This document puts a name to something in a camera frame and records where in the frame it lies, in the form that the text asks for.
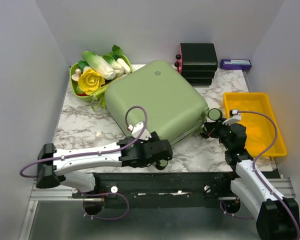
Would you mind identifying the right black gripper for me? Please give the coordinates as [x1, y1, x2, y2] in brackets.
[205, 117, 233, 150]

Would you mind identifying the green hard-shell suitcase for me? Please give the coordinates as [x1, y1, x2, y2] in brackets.
[105, 60, 210, 146]

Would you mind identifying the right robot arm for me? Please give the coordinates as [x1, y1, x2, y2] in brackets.
[200, 118, 300, 240]

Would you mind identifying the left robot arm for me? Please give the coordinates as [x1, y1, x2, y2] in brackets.
[36, 131, 173, 198]

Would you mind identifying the yellow plastic tray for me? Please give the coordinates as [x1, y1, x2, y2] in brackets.
[223, 92, 288, 158]

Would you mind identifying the purple box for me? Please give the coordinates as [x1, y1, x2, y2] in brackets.
[219, 59, 252, 71]

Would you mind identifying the black stacked case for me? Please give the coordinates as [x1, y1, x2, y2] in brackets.
[174, 43, 218, 87]

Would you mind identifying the celery stalk toy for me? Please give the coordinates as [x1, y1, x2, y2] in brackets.
[90, 77, 120, 112]

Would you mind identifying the green vegetable basket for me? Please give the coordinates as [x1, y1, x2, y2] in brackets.
[69, 55, 134, 103]

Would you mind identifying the white radish toy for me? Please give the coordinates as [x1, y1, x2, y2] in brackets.
[116, 58, 131, 75]

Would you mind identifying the bok choy toy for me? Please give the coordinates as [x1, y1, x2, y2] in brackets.
[102, 53, 124, 78]

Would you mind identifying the yellow cabbage toy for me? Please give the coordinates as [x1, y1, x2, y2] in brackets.
[78, 68, 106, 95]

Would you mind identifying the napa cabbage toy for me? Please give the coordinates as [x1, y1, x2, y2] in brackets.
[81, 51, 116, 80]

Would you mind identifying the mushroom toy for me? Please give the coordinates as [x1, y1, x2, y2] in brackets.
[71, 68, 82, 82]

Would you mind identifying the green leafy vegetable toy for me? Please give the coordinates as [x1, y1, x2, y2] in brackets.
[110, 45, 123, 60]

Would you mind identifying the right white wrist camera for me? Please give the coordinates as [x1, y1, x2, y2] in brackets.
[222, 109, 242, 126]

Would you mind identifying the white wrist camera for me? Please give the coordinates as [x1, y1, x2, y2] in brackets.
[127, 121, 152, 141]
[222, 109, 242, 126]

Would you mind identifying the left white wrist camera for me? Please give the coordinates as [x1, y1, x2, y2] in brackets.
[127, 121, 152, 141]

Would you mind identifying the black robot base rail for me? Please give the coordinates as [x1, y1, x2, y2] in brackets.
[72, 171, 241, 210]

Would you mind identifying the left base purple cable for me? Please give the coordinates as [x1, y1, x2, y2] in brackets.
[77, 190, 130, 221]

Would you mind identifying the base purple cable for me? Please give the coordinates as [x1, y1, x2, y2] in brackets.
[77, 190, 130, 221]
[219, 197, 256, 220]

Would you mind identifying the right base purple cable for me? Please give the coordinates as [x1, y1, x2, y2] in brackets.
[219, 197, 256, 220]

